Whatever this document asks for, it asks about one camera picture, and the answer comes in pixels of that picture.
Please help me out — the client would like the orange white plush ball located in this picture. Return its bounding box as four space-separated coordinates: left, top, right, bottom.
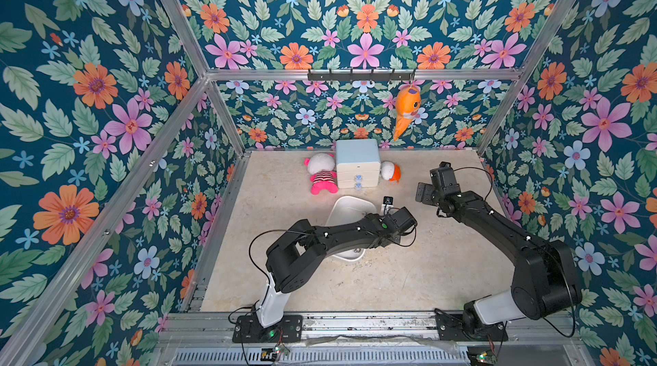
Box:
380 161 401 182

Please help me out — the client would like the pink white plush toy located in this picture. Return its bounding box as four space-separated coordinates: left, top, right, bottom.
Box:
305 153 339 196

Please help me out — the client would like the pale blue drawer box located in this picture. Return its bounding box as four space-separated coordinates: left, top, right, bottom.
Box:
335 139 382 190

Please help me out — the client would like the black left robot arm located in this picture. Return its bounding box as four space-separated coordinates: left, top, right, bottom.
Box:
266 208 417 293

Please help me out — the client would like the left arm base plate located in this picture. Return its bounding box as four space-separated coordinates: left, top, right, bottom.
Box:
232 314 304 344

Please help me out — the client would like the white storage tray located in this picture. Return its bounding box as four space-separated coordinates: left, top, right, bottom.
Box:
325 196 376 263

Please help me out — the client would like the orange hanging fish plush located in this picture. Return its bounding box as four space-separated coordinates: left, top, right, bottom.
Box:
393 85 421 141

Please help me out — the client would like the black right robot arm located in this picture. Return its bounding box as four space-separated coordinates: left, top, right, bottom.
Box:
415 162 583 326

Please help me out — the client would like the black hook rail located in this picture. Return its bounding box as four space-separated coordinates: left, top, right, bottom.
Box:
306 69 416 83

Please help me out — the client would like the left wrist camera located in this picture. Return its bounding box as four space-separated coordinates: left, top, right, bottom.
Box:
383 196 394 207

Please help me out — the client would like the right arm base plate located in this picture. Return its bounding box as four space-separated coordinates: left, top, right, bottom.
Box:
434 309 508 342

